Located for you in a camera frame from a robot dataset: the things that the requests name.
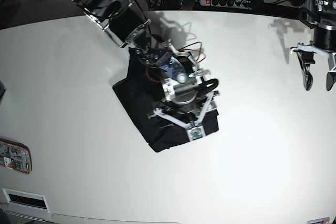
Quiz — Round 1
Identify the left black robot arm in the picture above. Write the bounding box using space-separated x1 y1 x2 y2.
289 0 335 91

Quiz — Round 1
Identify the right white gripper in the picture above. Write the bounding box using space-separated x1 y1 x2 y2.
148 91 219 141

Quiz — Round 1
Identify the sticker at bottom right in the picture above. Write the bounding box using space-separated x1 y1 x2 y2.
307 217 330 224

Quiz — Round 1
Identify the black T-shirt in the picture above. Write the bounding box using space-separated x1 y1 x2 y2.
113 48 219 153

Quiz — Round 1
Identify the white power strip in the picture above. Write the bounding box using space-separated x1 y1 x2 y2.
199 0 251 10

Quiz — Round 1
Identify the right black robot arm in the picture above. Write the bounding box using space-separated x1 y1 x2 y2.
71 0 219 142

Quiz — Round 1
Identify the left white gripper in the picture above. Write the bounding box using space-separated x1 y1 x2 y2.
290 26 336 91

